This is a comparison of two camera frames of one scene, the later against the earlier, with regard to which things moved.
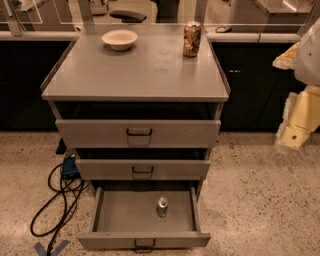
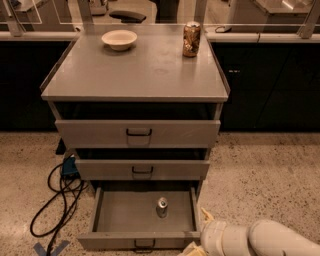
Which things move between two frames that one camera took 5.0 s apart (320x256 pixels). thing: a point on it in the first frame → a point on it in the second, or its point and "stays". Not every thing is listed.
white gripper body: [308, 61] → [210, 236]
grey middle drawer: [142, 169] stays
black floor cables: [60, 207] stays
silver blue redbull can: [162, 207] stays
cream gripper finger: [286, 61] → [207, 217]
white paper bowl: [120, 40] stays
